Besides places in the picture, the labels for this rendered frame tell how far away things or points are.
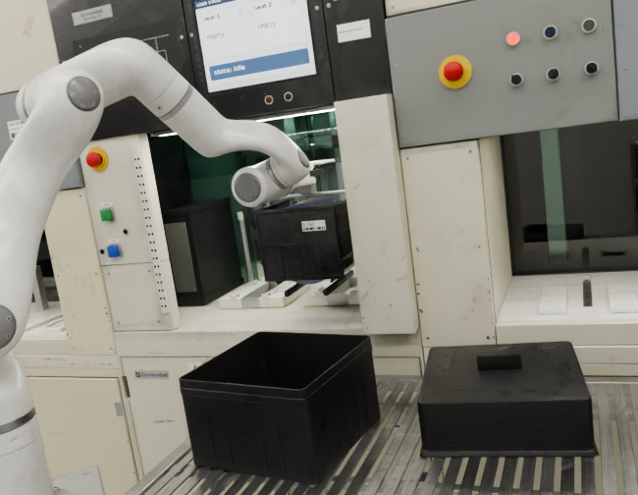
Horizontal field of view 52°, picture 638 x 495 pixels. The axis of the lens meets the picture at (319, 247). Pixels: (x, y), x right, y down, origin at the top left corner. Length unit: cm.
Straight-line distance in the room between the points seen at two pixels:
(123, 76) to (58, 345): 106
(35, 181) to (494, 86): 89
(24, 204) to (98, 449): 115
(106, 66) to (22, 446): 66
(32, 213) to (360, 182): 68
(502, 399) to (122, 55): 89
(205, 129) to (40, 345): 106
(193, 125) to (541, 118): 69
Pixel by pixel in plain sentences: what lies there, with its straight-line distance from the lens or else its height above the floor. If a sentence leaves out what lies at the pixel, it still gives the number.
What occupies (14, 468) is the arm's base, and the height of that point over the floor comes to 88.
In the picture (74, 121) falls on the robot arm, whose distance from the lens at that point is 114.
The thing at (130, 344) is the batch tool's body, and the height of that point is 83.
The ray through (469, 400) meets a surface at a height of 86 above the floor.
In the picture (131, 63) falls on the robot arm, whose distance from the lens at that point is 127.
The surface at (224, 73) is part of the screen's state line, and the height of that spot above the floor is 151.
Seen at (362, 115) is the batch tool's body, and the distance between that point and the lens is 145.
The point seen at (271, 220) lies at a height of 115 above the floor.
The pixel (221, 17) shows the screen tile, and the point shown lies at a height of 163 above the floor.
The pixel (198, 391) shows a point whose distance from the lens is 124.
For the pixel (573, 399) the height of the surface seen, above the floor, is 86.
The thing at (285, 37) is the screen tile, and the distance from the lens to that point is 157.
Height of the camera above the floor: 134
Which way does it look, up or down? 10 degrees down
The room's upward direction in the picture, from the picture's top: 8 degrees counter-clockwise
